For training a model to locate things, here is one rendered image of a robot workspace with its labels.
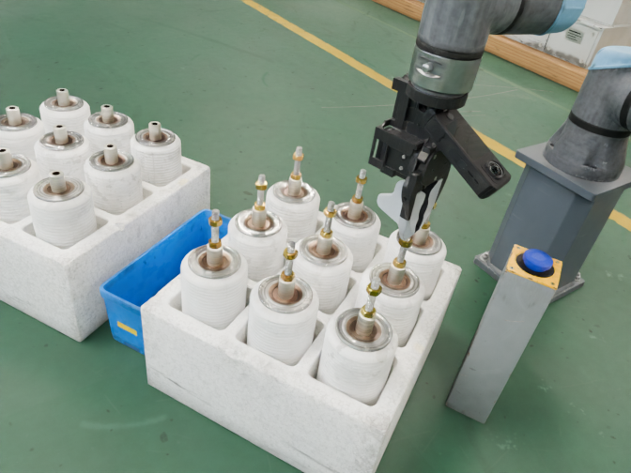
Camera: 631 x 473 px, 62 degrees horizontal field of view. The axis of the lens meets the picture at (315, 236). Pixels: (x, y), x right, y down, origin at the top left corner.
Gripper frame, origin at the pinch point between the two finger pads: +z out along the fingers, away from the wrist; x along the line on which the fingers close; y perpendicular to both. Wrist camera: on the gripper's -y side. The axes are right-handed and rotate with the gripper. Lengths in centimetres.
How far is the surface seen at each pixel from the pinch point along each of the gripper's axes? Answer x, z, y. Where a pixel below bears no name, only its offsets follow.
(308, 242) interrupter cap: 3.7, 8.9, 14.7
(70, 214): 26, 11, 46
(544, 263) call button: -10.6, 1.3, -15.2
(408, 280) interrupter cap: -1.5, 9.0, -0.9
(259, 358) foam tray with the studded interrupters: 20.3, 16.3, 7.4
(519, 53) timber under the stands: -211, 29, 67
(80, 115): 8, 10, 75
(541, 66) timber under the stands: -207, 30, 54
